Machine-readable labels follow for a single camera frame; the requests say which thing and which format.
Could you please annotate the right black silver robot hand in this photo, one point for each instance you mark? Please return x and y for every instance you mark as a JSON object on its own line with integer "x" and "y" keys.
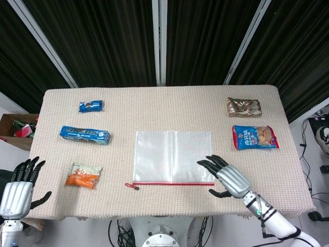
{"x": 232, "y": 180}

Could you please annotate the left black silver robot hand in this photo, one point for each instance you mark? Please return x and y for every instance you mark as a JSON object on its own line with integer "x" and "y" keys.
{"x": 18, "y": 195}

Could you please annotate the clear zipper pouch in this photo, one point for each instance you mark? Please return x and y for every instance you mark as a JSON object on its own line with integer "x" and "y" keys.
{"x": 164, "y": 157}

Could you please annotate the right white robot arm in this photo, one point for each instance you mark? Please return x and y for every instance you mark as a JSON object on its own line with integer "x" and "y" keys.
{"x": 277, "y": 223}

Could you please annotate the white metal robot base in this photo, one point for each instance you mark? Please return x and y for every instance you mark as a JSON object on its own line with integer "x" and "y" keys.
{"x": 162, "y": 231}

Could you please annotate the blue red biscuit packet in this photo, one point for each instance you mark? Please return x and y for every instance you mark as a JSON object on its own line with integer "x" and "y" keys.
{"x": 254, "y": 137}

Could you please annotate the brown cardboard box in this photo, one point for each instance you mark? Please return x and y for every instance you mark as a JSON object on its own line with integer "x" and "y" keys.
{"x": 15, "y": 142}

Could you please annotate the orange white snack packet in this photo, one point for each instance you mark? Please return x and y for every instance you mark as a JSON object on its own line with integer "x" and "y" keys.
{"x": 82, "y": 176}

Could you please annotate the gold brown snack packet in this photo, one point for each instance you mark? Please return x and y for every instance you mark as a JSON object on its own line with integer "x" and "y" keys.
{"x": 244, "y": 107}

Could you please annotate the long blue Oreo box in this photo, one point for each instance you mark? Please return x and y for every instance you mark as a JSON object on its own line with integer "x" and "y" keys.
{"x": 84, "y": 135}

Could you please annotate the black caster wheel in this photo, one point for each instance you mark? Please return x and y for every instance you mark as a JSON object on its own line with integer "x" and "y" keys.
{"x": 317, "y": 215}

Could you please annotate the beige woven tablecloth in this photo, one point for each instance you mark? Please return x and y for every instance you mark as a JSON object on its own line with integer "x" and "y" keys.
{"x": 167, "y": 108}

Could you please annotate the black white shoe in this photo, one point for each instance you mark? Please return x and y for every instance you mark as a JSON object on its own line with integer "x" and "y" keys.
{"x": 323, "y": 139}

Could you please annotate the white side table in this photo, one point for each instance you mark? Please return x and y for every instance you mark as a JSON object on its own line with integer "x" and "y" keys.
{"x": 312, "y": 110}

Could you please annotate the small blue Oreo packet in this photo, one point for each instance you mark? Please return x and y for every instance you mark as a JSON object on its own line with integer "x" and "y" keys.
{"x": 91, "y": 106}

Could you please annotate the black curtain panel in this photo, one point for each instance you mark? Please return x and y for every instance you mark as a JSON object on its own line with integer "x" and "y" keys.
{"x": 97, "y": 41}
{"x": 205, "y": 38}
{"x": 298, "y": 51}
{"x": 15, "y": 64}

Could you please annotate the white frame post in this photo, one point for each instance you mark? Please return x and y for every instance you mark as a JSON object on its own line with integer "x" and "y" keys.
{"x": 246, "y": 43}
{"x": 159, "y": 41}
{"x": 43, "y": 43}

